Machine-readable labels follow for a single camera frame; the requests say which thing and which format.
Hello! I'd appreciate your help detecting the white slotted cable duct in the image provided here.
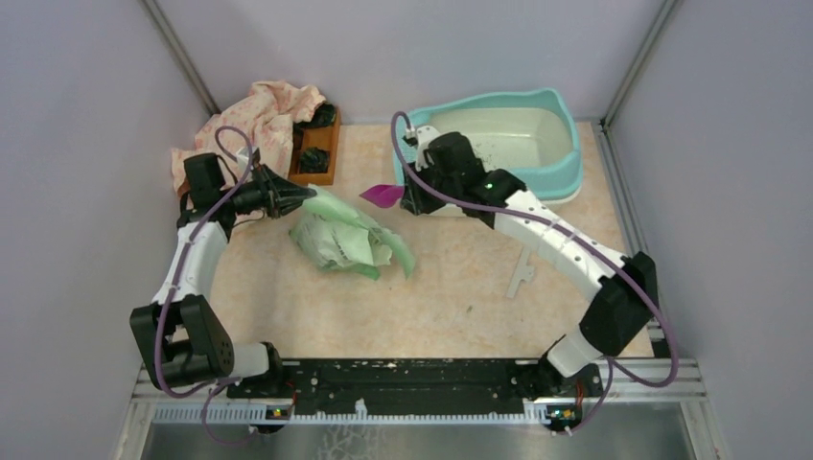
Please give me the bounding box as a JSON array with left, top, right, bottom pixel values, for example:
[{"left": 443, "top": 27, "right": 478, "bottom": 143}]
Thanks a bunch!
[{"left": 153, "top": 401, "right": 551, "bottom": 426}]

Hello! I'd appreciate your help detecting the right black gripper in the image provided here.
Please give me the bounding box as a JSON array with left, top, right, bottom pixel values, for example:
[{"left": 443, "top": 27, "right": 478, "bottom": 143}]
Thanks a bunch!
[{"left": 401, "top": 154, "right": 460, "bottom": 216}]

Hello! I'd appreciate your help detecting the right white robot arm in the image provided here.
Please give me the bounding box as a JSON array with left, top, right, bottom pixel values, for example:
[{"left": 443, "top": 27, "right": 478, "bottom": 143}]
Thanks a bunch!
[{"left": 397, "top": 126, "right": 657, "bottom": 395}]

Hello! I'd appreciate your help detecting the wooden tray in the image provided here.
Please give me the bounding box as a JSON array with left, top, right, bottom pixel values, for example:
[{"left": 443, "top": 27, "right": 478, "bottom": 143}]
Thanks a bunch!
[{"left": 288, "top": 103, "right": 341, "bottom": 186}]

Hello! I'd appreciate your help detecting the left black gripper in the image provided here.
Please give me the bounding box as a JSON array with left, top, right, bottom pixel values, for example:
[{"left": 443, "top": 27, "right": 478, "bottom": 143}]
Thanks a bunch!
[{"left": 221, "top": 162, "right": 318, "bottom": 219}]

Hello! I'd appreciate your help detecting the green litter bag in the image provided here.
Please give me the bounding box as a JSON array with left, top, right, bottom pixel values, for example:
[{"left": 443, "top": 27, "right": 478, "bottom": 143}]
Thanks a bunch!
[{"left": 289, "top": 185, "right": 416, "bottom": 281}]

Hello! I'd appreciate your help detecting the dark plant far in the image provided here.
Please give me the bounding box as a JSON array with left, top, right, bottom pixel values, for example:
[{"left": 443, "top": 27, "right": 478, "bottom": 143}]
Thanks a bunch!
[{"left": 308, "top": 103, "right": 337, "bottom": 128}]

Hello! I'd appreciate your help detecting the pink patterned cloth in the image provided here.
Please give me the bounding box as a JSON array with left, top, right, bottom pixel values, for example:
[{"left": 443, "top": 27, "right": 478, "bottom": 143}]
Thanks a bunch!
[{"left": 171, "top": 80, "right": 327, "bottom": 196}]

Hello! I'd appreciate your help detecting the white bag clip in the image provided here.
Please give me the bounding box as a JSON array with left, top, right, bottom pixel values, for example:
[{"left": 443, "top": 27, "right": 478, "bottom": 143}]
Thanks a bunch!
[{"left": 505, "top": 247, "right": 535, "bottom": 299}]

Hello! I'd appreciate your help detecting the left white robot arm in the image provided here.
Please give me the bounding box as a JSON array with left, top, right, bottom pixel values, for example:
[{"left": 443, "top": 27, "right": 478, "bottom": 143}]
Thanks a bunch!
[{"left": 129, "top": 151, "right": 316, "bottom": 398}]

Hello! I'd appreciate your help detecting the dark plant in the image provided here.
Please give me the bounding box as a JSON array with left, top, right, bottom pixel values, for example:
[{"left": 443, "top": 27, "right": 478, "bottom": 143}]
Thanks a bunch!
[
  {"left": 308, "top": 103, "right": 337, "bottom": 128},
  {"left": 298, "top": 147, "right": 331, "bottom": 174}
]

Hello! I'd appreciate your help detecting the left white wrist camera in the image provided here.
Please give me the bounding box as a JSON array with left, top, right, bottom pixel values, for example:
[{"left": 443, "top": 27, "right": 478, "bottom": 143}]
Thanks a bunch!
[{"left": 236, "top": 147, "right": 258, "bottom": 183}]

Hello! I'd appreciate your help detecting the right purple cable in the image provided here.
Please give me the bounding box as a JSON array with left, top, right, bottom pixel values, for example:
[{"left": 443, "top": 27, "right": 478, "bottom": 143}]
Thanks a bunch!
[{"left": 389, "top": 111, "right": 681, "bottom": 436}]

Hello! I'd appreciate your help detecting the teal litter box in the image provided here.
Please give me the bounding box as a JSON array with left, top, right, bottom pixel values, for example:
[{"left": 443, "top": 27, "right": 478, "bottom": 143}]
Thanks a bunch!
[{"left": 393, "top": 88, "right": 583, "bottom": 209}]

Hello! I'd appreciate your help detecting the dark plant near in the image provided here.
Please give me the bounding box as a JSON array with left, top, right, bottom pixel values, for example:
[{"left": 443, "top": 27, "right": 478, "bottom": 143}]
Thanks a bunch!
[{"left": 298, "top": 147, "right": 331, "bottom": 174}]

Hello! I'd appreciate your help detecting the purple plastic scoop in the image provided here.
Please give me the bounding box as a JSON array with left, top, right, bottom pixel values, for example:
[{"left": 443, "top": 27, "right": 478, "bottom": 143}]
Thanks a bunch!
[{"left": 360, "top": 184, "right": 405, "bottom": 209}]

